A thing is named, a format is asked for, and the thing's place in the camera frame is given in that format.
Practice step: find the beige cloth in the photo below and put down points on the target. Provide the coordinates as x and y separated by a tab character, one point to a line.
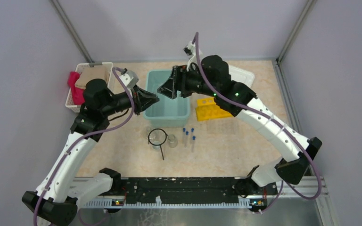
91	73

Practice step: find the clear glass flask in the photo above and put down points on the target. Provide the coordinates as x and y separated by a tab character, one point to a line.
149	133

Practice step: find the white perforated plastic basket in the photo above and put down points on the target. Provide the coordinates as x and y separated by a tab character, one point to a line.
79	69

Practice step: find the pink cloth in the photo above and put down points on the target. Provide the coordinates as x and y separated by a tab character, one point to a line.
77	93

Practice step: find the clear glass beaker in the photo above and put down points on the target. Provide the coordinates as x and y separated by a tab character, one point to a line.
172	141

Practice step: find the yellow test tube rack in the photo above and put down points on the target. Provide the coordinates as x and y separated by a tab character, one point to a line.
207	109

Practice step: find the white plastic tray lid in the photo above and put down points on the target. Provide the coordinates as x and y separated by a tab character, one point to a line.
240	79

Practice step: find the teal plastic bin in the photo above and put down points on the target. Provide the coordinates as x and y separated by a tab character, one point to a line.
167	112

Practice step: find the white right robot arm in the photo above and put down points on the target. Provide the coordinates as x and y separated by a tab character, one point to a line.
211	76

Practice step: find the small clear glass dish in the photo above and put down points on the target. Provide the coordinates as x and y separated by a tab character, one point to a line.
156	145

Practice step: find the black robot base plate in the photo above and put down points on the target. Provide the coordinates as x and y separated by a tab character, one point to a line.
200	191

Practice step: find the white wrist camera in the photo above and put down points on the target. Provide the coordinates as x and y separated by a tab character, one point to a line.
192	52
128	77

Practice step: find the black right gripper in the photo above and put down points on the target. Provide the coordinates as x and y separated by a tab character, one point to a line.
177	82

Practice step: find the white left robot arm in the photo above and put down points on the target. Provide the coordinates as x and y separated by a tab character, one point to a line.
53	202

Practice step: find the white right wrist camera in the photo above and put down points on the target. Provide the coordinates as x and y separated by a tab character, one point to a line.
192	52

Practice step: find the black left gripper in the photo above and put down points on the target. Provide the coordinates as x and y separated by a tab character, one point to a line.
143	99

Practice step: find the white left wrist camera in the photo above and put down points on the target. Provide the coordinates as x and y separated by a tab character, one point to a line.
128	77

